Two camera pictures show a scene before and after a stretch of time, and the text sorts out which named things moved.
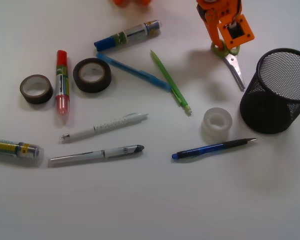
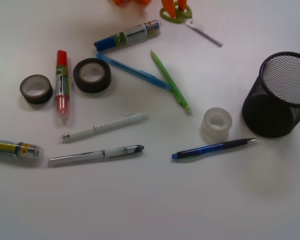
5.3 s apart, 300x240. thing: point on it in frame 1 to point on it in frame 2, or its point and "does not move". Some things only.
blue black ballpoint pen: x=208 y=149 does not move
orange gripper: x=227 y=9 to x=182 y=4
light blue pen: x=136 y=73 does not move
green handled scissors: x=229 y=55 to x=181 y=17
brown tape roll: x=36 y=89 does not move
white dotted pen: x=127 y=120 does not move
